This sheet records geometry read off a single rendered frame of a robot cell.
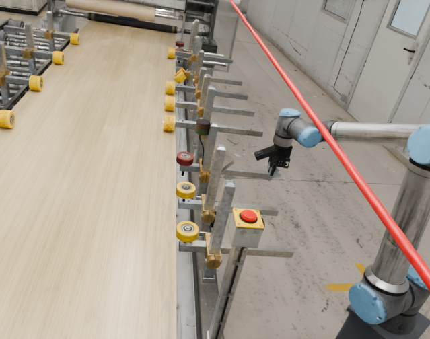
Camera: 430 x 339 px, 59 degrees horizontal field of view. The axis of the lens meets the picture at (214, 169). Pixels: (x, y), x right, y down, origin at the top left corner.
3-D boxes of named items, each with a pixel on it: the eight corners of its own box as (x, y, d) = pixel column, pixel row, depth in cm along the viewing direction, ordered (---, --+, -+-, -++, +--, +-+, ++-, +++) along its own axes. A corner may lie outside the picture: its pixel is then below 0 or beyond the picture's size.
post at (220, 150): (205, 237, 168) (225, 143, 143) (206, 243, 165) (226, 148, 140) (197, 237, 168) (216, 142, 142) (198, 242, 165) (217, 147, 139)
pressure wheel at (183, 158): (190, 171, 186) (194, 151, 180) (191, 180, 179) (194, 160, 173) (173, 169, 184) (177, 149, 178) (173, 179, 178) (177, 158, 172)
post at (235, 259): (219, 335, 124) (249, 233, 100) (221, 349, 120) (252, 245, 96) (205, 334, 123) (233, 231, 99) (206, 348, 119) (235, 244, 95)
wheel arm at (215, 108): (252, 114, 225) (254, 109, 223) (254, 117, 222) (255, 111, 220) (168, 103, 216) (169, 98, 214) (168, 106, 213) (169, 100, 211)
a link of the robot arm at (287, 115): (290, 116, 162) (276, 105, 169) (282, 141, 168) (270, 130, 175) (306, 114, 166) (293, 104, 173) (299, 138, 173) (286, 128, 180)
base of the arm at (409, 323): (379, 288, 168) (389, 273, 163) (420, 319, 157) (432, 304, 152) (358, 308, 156) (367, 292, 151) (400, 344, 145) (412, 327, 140)
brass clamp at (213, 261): (217, 243, 146) (219, 233, 144) (221, 270, 135) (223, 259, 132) (201, 241, 145) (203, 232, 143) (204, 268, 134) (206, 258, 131)
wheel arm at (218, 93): (246, 98, 245) (247, 93, 244) (247, 100, 242) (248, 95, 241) (169, 88, 237) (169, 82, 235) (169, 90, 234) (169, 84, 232)
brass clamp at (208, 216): (212, 203, 167) (214, 194, 165) (215, 224, 156) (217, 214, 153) (198, 202, 166) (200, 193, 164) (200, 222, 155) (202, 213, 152)
